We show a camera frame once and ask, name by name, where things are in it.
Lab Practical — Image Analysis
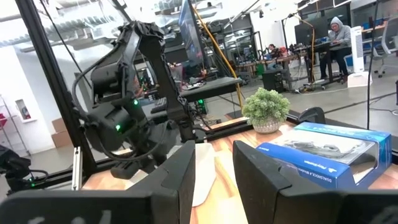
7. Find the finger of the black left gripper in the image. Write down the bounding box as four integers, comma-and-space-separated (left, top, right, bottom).
110, 159, 156, 180

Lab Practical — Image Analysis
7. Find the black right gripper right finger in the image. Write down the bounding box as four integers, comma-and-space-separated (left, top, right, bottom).
232, 139, 398, 224

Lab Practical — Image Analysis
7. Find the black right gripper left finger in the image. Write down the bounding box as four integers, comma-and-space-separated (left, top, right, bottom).
0, 140, 197, 224

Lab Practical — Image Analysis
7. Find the blue game controller box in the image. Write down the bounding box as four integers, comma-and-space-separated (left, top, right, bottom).
255, 121, 392, 190

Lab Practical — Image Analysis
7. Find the white plastic tray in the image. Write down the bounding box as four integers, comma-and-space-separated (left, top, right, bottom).
124, 142, 217, 208

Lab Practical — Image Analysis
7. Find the cardboard box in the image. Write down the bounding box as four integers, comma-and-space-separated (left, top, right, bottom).
51, 130, 73, 149
51, 117, 67, 133

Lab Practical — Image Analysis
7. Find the black device with green light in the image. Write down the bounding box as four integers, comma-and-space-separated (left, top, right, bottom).
0, 144, 50, 194

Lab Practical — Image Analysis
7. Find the green potted plant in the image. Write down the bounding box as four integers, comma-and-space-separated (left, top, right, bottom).
241, 87, 292, 134

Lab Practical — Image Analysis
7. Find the large dark display screen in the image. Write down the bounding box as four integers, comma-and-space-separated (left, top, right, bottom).
178, 0, 206, 71

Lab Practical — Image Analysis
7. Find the fire extinguisher cabinet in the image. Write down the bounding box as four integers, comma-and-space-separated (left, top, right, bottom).
14, 98, 32, 122

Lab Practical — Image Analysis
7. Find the black computer case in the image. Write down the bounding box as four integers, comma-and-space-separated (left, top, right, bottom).
261, 69, 285, 94

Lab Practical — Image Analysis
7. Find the wooden work table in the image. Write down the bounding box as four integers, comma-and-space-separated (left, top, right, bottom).
235, 53, 301, 82

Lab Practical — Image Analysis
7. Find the person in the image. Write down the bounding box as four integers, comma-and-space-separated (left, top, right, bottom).
319, 16, 353, 84
264, 43, 282, 62

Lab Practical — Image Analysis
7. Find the black standing desk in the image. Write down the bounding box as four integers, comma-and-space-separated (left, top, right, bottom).
303, 41, 345, 90

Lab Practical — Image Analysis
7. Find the white tower fan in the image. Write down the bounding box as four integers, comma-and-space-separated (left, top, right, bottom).
347, 26, 373, 89

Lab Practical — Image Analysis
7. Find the black computer monitor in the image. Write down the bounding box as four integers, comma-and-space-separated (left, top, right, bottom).
294, 17, 330, 46

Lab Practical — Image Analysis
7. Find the grey office chair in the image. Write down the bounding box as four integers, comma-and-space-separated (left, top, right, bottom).
372, 15, 398, 78

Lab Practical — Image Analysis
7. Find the silver aluminium bracket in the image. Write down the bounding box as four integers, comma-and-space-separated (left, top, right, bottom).
72, 146, 83, 191

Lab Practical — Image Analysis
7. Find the yellow hanging cable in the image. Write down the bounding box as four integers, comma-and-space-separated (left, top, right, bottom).
191, 4, 244, 110

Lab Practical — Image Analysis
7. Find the black aluminium table frame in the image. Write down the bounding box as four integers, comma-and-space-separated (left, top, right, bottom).
14, 0, 398, 191

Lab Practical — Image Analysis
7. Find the black hanging cable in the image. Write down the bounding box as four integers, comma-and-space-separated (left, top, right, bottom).
366, 0, 381, 131

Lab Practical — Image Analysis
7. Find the thin yellow cable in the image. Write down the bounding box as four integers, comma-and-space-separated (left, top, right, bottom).
297, 16, 317, 84

